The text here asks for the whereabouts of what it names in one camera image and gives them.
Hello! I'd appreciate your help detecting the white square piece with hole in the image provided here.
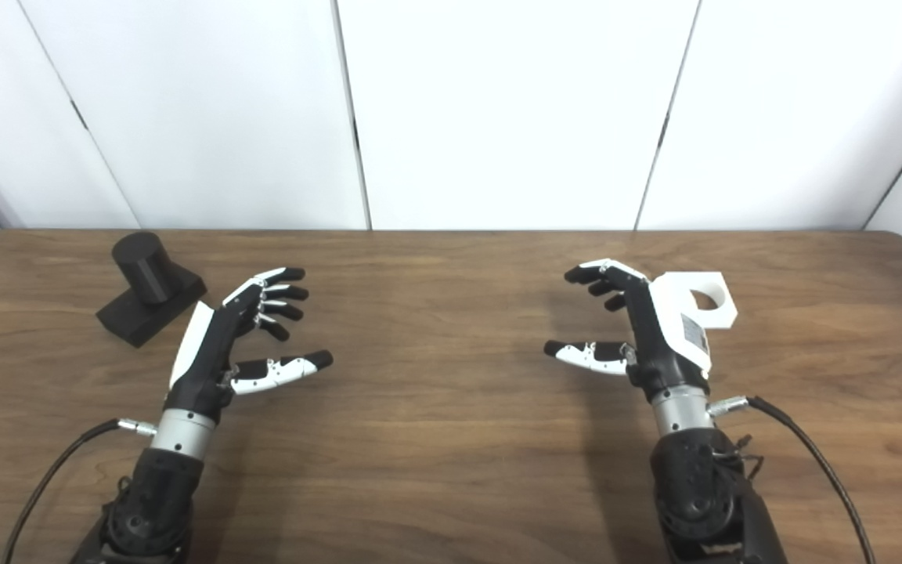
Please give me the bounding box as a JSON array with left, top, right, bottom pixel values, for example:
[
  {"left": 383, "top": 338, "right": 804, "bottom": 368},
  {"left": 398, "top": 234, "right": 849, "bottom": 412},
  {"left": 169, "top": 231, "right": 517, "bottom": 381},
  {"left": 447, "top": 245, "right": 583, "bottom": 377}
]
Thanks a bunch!
[{"left": 652, "top": 271, "right": 738, "bottom": 334}]

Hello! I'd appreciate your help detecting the black peg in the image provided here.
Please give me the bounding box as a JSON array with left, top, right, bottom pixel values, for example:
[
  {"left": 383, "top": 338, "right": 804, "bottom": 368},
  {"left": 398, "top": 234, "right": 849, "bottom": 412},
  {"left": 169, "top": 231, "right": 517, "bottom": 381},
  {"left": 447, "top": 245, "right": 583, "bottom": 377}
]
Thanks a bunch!
[{"left": 96, "top": 231, "right": 207, "bottom": 349}]

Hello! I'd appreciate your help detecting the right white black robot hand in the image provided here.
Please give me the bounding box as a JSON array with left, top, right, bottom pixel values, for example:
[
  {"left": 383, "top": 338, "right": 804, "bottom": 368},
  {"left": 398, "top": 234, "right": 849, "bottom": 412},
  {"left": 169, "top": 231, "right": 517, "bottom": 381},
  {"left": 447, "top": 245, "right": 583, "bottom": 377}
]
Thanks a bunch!
[{"left": 543, "top": 258, "right": 714, "bottom": 404}]

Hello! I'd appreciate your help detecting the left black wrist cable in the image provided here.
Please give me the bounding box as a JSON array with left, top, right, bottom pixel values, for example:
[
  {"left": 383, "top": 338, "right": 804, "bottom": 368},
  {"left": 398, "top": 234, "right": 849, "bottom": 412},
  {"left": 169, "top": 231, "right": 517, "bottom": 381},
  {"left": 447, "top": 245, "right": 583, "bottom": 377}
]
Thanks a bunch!
[{"left": 3, "top": 418, "right": 158, "bottom": 564}]

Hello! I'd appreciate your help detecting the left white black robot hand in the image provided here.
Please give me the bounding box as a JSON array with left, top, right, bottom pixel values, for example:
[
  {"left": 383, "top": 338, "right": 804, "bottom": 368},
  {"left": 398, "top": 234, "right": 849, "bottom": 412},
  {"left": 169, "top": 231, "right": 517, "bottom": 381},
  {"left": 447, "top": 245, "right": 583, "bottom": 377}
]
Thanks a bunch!
[{"left": 163, "top": 266, "right": 334, "bottom": 425}]

